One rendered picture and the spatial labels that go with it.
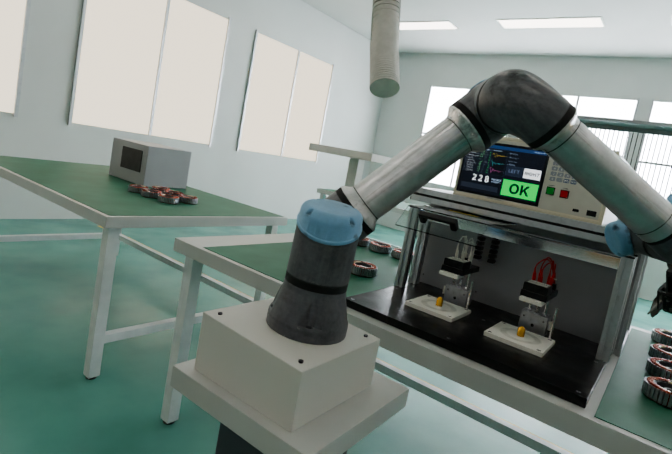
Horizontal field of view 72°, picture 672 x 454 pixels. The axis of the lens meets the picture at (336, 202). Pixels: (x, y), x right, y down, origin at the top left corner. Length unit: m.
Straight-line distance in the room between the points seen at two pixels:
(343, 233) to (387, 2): 2.10
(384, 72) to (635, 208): 1.78
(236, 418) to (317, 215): 0.35
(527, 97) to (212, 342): 0.68
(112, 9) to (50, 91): 1.06
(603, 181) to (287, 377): 0.61
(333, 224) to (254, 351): 0.24
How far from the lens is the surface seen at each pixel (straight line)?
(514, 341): 1.33
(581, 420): 1.14
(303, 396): 0.76
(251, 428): 0.80
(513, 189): 1.50
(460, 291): 1.56
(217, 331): 0.85
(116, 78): 5.59
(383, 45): 2.62
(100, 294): 2.26
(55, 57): 5.36
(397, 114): 9.03
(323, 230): 0.78
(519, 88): 0.86
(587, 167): 0.89
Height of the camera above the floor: 1.17
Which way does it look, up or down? 6 degrees down
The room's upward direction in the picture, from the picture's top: 11 degrees clockwise
